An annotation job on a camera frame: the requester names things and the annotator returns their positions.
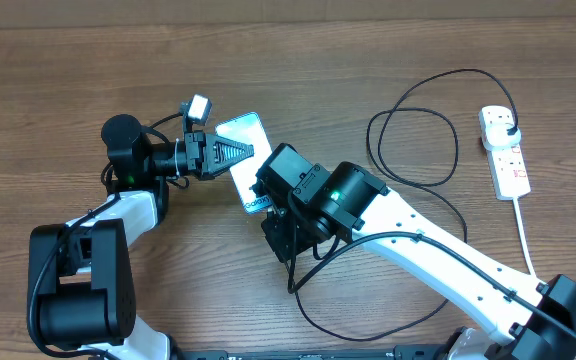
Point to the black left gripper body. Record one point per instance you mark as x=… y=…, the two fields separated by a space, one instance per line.
x=194 y=149

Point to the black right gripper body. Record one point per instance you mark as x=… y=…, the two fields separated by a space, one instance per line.
x=294 y=236

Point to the Galaxy S24 smartphone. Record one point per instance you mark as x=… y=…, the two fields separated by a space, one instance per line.
x=248 y=129

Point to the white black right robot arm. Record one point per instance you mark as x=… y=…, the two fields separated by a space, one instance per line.
x=517 y=315

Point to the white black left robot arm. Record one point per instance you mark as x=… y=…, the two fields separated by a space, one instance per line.
x=81 y=298

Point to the white charger plug adapter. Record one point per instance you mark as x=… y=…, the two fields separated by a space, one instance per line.
x=496 y=137

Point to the white power strip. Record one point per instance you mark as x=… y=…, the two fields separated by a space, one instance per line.
x=508 y=169

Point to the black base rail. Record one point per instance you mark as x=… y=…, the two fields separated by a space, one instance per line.
x=398 y=352

